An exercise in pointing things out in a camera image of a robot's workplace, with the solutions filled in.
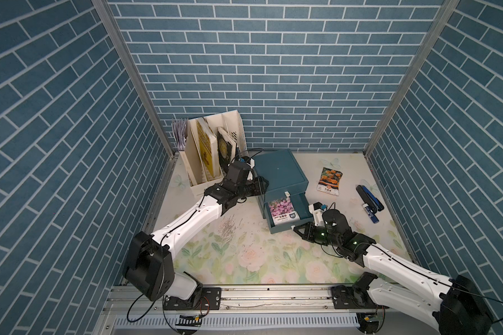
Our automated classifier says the aluminium mounting rail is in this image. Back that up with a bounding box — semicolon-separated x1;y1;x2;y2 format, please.
102;283;449;315

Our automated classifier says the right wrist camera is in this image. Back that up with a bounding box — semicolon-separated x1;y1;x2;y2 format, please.
309;202;328;226

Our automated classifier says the purple striped folder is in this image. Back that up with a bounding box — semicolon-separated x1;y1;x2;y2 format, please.
171;119;188;152

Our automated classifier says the yellow cover book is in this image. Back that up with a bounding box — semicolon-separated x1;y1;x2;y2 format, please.
196;118;222;180

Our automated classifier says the purple flower seed bag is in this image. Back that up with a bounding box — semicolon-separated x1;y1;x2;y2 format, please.
268;197;300;226

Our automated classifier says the teal three-drawer cabinet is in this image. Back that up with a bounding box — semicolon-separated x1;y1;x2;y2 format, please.
254;149;312;234

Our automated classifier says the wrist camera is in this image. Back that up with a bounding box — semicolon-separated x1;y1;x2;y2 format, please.
236;156;255;170
309;202;328;226

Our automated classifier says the small blue white tube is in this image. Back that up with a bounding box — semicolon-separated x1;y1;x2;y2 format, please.
363;203;379;224

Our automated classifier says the orange flower seed bag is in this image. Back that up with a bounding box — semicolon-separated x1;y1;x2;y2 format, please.
317;167;343;196

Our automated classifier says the blue stapler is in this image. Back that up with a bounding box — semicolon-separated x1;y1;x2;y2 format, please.
360;185;385;212

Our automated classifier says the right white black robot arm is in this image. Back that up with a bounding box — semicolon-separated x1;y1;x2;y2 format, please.
293;209;495;334

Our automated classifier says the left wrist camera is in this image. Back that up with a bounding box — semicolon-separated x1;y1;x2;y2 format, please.
236;156;255;170

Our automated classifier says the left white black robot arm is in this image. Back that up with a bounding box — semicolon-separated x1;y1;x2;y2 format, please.
123;157;268;302

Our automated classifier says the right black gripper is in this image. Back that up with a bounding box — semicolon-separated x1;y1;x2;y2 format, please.
291;221;339;248

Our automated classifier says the black stapler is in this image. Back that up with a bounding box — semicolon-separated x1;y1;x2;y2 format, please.
356;185;377;214

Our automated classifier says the dark sunflower cover book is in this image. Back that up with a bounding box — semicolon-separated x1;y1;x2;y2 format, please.
217;127;238;174

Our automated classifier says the white file organizer rack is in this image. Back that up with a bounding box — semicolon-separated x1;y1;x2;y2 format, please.
178;110;248;197

